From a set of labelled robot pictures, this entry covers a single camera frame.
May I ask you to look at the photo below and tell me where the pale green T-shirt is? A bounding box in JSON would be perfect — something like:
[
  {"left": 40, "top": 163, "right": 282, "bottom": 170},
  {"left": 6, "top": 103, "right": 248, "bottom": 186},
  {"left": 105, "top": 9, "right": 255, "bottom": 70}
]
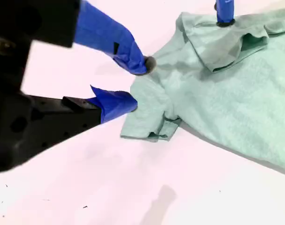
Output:
[{"left": 120, "top": 7, "right": 285, "bottom": 178}]

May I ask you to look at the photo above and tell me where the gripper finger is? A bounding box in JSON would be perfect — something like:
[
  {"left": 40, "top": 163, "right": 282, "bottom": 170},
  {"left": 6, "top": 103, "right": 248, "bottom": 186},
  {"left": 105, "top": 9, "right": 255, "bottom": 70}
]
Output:
[
  {"left": 73, "top": 0, "right": 157, "bottom": 75},
  {"left": 214, "top": 0, "right": 236, "bottom": 27},
  {"left": 15, "top": 85, "right": 139, "bottom": 162}
]

